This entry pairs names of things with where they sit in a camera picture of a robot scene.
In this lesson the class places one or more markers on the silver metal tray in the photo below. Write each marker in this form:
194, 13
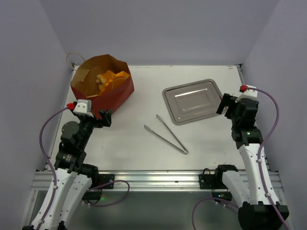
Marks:
193, 101

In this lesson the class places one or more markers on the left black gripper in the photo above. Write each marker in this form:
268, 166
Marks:
105, 116

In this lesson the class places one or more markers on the round fake bread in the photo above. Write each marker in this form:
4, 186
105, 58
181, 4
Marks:
101, 81

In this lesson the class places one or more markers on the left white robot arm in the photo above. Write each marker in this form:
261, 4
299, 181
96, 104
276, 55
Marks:
71, 176

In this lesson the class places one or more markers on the red paper bag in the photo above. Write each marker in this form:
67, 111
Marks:
84, 86

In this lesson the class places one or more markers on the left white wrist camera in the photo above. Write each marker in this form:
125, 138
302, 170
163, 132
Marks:
83, 107

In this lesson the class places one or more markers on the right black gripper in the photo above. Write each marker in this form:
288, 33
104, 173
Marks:
230, 108

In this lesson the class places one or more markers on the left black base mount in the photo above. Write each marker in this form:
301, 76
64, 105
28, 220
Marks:
94, 196

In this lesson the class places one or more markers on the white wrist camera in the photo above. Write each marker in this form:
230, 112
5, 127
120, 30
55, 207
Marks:
248, 92
83, 107

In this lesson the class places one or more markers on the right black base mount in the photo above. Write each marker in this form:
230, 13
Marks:
209, 180

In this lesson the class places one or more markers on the aluminium frame rail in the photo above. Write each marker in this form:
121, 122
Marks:
152, 181

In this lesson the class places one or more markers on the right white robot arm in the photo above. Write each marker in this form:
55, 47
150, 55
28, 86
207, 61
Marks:
259, 208

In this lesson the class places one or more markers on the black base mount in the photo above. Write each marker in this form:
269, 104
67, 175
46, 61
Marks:
94, 196
209, 180

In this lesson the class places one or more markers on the twisted fake bread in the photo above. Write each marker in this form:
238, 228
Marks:
114, 80

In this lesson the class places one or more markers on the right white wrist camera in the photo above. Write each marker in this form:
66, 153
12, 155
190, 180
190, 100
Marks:
248, 92

